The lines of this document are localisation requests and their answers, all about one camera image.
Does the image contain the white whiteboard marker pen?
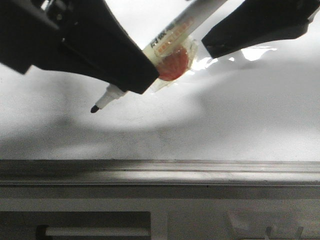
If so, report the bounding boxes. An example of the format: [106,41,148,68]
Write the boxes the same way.
[90,0,224,113]

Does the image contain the white whiteboard with metal frame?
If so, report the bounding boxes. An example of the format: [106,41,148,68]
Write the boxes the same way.
[0,13,320,186]

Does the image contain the white whiteboard stand base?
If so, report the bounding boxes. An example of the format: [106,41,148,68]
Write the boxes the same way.
[0,186,320,240]

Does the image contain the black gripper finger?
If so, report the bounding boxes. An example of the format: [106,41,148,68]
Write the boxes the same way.
[0,0,159,94]
[201,0,320,58]

